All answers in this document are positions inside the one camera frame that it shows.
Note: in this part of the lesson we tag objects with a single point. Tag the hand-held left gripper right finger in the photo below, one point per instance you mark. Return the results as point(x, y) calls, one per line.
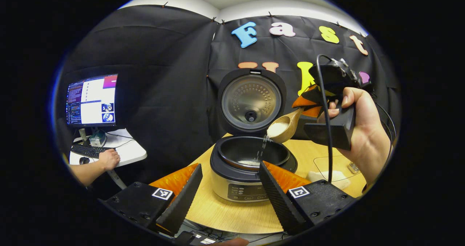
point(278, 202)

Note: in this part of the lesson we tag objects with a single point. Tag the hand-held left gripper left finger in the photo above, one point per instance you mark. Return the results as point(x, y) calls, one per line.
point(181, 202)

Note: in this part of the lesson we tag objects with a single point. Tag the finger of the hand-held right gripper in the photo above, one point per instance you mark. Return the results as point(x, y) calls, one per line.
point(313, 111)
point(308, 100)

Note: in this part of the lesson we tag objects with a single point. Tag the wooden spoon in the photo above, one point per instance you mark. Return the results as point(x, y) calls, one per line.
point(290, 124)

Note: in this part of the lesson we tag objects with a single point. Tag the scooped white rice portion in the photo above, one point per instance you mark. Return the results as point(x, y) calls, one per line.
point(278, 129)

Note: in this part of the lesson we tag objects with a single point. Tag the black silver rice cooker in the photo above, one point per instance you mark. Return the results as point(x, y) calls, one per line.
point(236, 180)

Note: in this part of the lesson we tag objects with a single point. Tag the clear glass tray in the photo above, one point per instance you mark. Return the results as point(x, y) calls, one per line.
point(341, 162)

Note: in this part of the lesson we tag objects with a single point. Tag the black box with white labels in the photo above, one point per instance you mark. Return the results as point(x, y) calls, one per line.
point(192, 238)

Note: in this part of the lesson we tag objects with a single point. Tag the white side table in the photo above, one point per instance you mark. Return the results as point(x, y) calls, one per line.
point(129, 151)

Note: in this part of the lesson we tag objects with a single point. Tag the teal white desk item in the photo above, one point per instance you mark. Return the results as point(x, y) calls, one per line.
point(97, 138)

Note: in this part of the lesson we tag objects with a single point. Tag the black computer mouse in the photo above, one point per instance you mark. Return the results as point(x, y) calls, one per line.
point(84, 160)

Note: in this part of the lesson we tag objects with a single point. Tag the black keyboard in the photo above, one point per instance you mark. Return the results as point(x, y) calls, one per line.
point(89, 150)

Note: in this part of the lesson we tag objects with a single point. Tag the computer monitor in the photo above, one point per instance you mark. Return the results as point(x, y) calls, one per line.
point(92, 100)

